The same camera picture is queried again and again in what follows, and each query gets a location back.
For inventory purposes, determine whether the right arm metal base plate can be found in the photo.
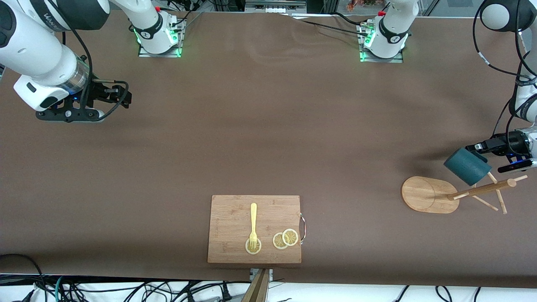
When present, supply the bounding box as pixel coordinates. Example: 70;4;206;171
138;19;185;58

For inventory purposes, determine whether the wooden cup rack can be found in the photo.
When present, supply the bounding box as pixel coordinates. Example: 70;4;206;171
401;171;528;215

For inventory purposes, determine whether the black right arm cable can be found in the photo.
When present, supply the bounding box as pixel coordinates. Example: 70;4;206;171
62;30;129;122

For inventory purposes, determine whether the brown wooden stand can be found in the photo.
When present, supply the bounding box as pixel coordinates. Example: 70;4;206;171
240;269;270;302

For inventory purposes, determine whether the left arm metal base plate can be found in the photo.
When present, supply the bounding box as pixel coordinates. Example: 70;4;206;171
359;23;404;63

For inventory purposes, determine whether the teal cup yellow inside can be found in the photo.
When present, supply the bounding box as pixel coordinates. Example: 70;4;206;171
444;147;492;187

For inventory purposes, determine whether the white power strip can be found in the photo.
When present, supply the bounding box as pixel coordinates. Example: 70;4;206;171
245;0;307;13

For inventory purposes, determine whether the wooden cutting board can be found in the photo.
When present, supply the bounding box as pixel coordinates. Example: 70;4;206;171
207;195;302;264

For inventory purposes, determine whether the black table cable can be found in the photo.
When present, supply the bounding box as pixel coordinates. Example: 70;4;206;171
289;13;370;36

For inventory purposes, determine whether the small metal bracket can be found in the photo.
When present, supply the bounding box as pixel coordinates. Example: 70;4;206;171
250;268;274;282

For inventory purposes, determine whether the black looped floor cable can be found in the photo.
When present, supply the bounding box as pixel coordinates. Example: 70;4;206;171
0;253;45;302

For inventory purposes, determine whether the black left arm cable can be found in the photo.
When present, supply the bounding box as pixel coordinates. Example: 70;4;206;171
473;0;537;156

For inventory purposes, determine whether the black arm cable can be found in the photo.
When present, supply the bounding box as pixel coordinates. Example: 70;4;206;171
473;0;537;156
62;30;129;122

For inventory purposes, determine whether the yellow plastic fork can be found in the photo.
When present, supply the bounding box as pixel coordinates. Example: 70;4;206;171
249;203;258;250

